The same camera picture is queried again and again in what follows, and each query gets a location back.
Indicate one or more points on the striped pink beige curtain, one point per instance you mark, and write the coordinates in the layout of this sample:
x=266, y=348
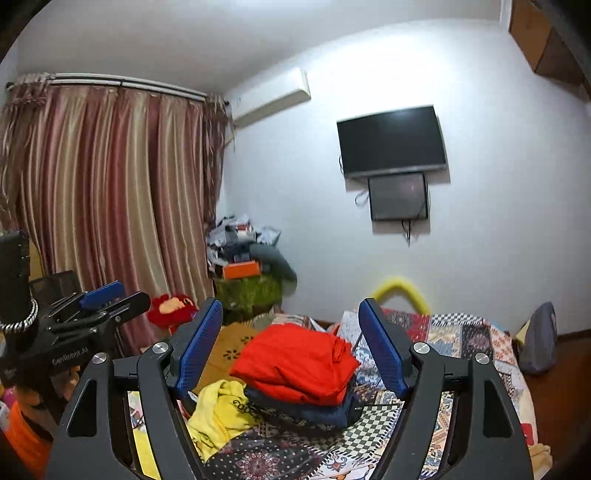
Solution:
x=115, y=184

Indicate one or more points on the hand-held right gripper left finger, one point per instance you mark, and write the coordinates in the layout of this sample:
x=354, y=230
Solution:
x=201, y=341

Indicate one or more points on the orange box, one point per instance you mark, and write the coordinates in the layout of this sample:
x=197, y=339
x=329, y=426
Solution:
x=241, y=270

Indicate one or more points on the wooden wall cabinet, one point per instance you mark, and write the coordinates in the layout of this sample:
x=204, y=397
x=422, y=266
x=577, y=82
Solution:
x=545, y=41

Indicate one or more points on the white curtain rail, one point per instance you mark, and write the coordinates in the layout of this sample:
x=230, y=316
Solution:
x=138, y=86

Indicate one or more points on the grey purple backpack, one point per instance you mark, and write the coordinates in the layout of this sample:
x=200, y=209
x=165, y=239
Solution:
x=538, y=341

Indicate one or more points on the yellow paper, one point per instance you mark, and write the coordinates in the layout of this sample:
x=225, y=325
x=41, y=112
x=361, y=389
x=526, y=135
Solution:
x=522, y=333

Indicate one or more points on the green plush cover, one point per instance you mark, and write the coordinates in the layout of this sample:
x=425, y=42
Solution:
x=249, y=293

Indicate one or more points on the black wall television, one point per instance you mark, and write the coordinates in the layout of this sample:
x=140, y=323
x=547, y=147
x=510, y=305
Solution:
x=392, y=141

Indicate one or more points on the mustard flower print cloth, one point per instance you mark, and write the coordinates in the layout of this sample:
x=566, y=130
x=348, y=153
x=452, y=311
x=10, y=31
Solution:
x=233, y=344

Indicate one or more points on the dark blue folded garment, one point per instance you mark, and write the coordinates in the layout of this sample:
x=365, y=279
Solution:
x=300, y=408

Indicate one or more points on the pile of mixed clutter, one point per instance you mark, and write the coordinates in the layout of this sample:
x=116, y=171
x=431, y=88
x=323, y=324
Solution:
x=231, y=235

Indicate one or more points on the patchwork patterned bedsheet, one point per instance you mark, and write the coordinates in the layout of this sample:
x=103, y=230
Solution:
x=461, y=332

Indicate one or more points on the yellow printed shirt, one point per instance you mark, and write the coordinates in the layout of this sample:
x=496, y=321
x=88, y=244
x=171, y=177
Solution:
x=217, y=415

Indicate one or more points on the small black wall monitor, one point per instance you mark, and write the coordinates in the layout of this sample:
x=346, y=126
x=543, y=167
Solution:
x=398, y=196

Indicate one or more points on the red plush toy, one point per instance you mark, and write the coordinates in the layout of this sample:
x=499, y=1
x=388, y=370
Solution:
x=171, y=311

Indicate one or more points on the yellow foam tube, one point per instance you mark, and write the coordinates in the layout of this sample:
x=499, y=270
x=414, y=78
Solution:
x=406, y=286

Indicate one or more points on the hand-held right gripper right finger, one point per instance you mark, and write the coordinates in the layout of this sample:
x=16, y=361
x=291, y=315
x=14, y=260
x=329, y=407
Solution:
x=381, y=346

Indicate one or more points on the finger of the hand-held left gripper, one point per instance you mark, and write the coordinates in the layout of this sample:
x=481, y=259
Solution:
x=104, y=293
x=134, y=304

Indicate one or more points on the white wall air conditioner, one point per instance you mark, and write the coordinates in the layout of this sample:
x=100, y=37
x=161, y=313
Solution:
x=272, y=104

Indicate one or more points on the grey cloth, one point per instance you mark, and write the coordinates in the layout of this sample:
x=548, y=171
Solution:
x=277, y=261

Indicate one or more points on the red hooded jacket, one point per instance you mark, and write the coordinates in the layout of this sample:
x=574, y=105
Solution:
x=295, y=360

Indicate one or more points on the orange bucket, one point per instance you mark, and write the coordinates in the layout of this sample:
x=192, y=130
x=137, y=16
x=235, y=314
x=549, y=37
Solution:
x=27, y=438

